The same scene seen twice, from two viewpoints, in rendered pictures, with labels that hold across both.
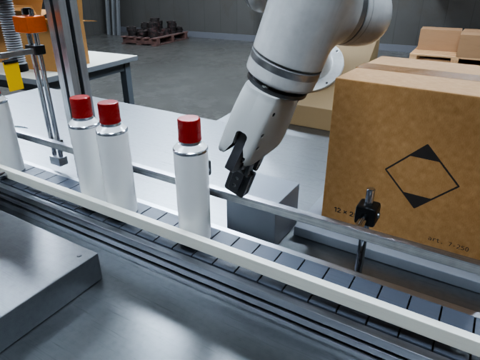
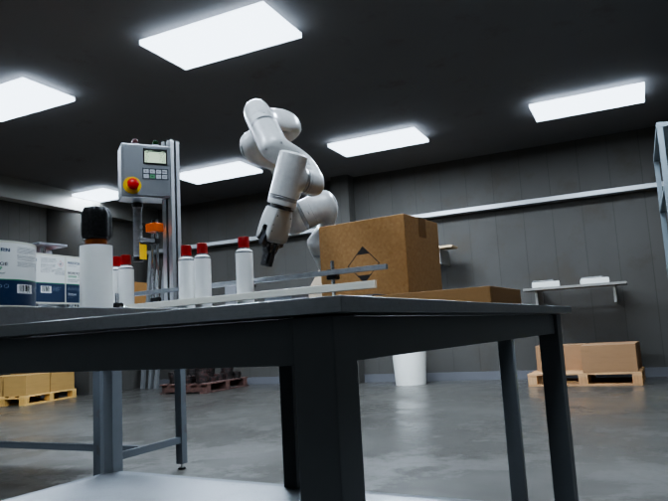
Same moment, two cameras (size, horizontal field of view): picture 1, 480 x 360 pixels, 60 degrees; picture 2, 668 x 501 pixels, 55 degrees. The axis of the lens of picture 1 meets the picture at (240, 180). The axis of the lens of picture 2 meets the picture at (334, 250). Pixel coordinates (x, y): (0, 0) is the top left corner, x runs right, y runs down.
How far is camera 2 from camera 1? 1.40 m
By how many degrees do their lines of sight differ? 34
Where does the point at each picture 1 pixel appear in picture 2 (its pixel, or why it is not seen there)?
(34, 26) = (157, 227)
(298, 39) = (283, 184)
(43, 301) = not seen: hidden behind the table
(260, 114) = (271, 215)
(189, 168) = (243, 258)
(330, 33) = (295, 183)
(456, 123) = (370, 233)
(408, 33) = (526, 355)
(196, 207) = (246, 280)
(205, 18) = not seen: hidden behind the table
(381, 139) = (343, 250)
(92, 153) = (189, 274)
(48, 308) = not seen: hidden behind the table
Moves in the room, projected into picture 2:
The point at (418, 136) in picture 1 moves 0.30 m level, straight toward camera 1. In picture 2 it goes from (358, 244) to (315, 232)
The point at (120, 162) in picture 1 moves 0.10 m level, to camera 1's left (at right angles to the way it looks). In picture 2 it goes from (206, 272) to (172, 274)
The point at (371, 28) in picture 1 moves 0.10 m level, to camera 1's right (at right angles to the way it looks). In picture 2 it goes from (314, 185) to (349, 183)
